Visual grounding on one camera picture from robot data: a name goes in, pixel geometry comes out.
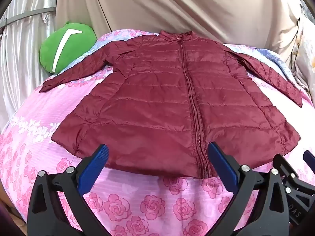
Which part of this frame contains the beige cloth drape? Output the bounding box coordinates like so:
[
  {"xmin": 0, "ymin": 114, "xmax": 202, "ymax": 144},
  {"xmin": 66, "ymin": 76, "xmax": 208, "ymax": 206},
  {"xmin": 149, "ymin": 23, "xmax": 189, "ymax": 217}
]
[{"xmin": 55, "ymin": 0, "xmax": 306, "ymax": 54}]

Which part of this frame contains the maroon quilted puffer jacket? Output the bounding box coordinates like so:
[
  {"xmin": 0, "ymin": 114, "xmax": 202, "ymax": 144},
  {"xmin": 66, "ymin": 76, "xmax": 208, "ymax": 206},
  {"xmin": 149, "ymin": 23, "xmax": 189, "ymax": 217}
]
[{"xmin": 39, "ymin": 29, "xmax": 304, "ymax": 179}]

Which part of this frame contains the silver satin curtain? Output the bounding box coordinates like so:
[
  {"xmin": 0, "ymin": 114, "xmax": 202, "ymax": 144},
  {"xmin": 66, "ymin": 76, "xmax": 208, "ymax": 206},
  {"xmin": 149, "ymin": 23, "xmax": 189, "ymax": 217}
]
[{"xmin": 0, "ymin": 0, "xmax": 60, "ymax": 133}]

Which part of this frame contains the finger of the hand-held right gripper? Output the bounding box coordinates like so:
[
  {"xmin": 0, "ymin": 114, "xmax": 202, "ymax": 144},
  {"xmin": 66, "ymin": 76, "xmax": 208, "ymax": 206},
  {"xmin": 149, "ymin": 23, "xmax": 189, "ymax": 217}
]
[
  {"xmin": 273, "ymin": 153, "xmax": 300, "ymax": 180},
  {"xmin": 303, "ymin": 150, "xmax": 315, "ymax": 170}
]

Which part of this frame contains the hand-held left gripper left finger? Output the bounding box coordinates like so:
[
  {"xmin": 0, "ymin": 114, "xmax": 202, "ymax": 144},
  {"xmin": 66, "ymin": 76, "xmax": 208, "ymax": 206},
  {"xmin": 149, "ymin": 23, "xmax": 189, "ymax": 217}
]
[{"xmin": 27, "ymin": 144, "xmax": 109, "ymax": 236}]

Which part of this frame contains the pink floral bed sheet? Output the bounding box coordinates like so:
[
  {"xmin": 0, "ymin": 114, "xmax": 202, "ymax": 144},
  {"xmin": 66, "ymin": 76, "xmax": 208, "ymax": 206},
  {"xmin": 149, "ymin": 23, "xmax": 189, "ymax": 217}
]
[{"xmin": 0, "ymin": 28, "xmax": 315, "ymax": 236}]

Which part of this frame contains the pale floral curtain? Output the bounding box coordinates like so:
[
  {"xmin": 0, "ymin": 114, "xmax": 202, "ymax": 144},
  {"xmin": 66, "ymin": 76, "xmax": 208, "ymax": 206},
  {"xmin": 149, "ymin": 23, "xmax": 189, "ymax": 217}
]
[{"xmin": 283, "ymin": 0, "xmax": 315, "ymax": 96}]

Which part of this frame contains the green plush pillow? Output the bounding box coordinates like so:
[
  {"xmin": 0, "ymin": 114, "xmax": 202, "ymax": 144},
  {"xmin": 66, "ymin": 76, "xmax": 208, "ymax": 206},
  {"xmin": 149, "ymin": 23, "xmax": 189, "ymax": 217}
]
[{"xmin": 39, "ymin": 21, "xmax": 98, "ymax": 75}]

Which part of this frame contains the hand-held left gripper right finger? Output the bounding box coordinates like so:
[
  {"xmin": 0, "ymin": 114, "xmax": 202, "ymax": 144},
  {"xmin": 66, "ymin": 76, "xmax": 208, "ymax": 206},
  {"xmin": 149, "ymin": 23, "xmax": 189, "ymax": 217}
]
[{"xmin": 208, "ymin": 142, "xmax": 291, "ymax": 236}]

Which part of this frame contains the grey metal rod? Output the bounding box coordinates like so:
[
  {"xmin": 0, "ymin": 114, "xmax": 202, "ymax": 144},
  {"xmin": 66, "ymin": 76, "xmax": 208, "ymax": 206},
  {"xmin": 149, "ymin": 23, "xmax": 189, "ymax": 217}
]
[{"xmin": 0, "ymin": 7, "xmax": 57, "ymax": 28}]

